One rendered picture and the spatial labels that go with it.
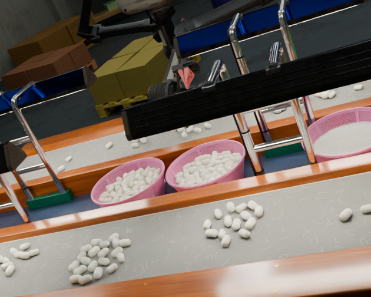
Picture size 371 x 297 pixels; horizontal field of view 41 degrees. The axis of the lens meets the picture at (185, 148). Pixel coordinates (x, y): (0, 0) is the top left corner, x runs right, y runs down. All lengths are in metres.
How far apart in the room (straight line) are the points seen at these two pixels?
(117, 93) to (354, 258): 3.93
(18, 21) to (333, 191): 8.57
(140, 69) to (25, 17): 5.33
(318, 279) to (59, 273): 0.74
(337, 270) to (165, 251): 0.47
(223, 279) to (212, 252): 0.14
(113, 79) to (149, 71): 0.38
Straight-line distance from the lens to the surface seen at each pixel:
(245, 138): 1.36
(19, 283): 1.54
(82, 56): 6.98
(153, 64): 4.63
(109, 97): 4.86
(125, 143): 2.06
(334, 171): 1.34
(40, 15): 9.91
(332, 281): 1.03
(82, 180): 1.94
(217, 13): 2.09
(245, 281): 1.09
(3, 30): 9.30
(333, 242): 1.15
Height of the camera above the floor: 1.48
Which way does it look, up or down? 24 degrees down
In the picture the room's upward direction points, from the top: 23 degrees counter-clockwise
